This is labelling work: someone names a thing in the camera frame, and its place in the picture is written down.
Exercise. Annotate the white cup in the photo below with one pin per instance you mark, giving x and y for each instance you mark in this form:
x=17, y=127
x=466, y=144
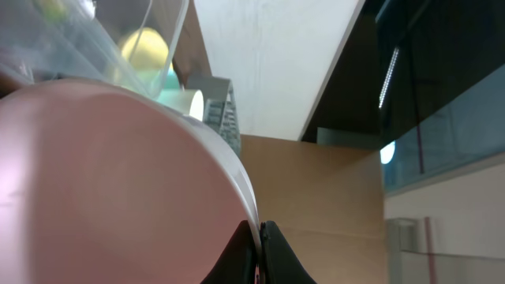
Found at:
x=188, y=102

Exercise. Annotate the clear plastic waste bin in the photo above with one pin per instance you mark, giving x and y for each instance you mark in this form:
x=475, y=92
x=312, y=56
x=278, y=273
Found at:
x=56, y=39

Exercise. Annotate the grey dishwasher rack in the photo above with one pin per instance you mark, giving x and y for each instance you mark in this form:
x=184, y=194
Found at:
x=220, y=110

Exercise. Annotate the light blue bowl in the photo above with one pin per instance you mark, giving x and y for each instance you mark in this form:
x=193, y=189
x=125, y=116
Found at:
x=167, y=80

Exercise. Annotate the white bowl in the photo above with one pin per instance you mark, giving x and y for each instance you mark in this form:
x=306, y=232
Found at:
x=102, y=185

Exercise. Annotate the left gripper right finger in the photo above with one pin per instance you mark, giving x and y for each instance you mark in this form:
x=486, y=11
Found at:
x=280, y=264

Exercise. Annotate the yellow-green plate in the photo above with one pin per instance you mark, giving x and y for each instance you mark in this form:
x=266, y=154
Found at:
x=146, y=51

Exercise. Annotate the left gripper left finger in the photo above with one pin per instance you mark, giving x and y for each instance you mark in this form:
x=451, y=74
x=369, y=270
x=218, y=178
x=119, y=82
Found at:
x=237, y=263

